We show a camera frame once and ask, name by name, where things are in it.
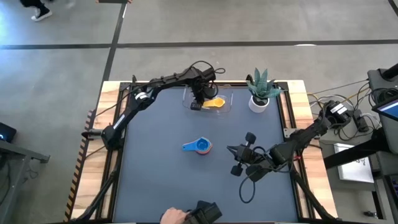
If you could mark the yellow black hazard tape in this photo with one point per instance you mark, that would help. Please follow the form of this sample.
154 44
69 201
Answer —
76 180

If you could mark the grey equipment cart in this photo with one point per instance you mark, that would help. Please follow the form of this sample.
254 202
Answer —
391 130

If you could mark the blue grey table mat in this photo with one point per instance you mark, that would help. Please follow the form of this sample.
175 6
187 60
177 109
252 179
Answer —
155 193

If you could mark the grey metal stand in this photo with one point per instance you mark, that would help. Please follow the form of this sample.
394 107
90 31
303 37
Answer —
18 152

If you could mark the blue measuring cup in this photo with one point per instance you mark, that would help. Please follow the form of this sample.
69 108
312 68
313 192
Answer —
202 144

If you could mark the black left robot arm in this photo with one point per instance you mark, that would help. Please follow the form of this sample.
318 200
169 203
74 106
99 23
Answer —
124 118

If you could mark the black stand leg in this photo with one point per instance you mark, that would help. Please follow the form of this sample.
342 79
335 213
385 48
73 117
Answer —
351 155

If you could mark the black table frame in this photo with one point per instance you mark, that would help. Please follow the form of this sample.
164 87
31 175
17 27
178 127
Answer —
239 84

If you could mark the person's hand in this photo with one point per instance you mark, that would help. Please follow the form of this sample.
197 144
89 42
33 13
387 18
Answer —
172 216

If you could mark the person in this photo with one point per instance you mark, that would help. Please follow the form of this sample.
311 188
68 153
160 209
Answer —
42 14

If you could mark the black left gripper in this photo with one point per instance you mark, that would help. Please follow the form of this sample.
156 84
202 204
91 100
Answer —
203 88

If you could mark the black power strip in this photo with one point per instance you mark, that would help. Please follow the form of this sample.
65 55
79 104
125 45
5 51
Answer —
360 121

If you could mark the clear plastic basket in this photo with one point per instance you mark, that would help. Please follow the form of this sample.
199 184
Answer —
224 112

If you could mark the orange measuring cup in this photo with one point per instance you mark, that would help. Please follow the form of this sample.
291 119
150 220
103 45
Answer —
211 148

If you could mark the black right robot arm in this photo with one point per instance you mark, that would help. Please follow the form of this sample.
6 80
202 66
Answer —
311 132

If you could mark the yellow measuring cup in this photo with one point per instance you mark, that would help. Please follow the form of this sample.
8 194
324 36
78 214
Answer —
216 102

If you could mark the snake plant in white pot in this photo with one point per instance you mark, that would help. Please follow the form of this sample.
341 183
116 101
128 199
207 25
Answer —
258 104

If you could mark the white paper sheet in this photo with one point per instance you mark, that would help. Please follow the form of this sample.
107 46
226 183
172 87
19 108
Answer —
354 171

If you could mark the laptop with blue screen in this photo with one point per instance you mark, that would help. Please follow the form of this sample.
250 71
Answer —
390 109

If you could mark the black device with blue light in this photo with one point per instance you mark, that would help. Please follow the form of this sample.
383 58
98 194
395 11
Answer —
7 132

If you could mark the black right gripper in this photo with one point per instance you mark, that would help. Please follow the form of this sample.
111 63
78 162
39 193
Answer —
256 157

